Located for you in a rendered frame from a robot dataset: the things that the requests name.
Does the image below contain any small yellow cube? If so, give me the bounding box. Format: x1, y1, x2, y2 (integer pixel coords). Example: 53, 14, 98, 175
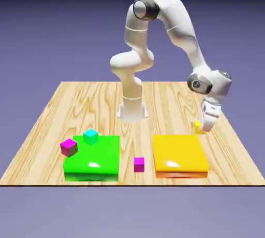
194, 120, 205, 135

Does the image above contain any large orange box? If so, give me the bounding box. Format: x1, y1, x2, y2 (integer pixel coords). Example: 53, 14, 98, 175
152, 134, 210, 179

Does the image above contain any large green box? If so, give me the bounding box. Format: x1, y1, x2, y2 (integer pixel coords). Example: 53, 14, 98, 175
63, 135, 121, 182

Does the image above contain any small magenta cube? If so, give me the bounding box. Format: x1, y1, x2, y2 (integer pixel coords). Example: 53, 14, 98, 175
134, 157, 145, 173
60, 138, 79, 158

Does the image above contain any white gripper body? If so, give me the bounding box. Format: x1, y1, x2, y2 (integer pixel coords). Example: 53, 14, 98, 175
200, 110, 220, 132

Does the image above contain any small cyan cube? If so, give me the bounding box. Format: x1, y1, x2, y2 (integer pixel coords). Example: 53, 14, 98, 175
82, 129, 99, 146

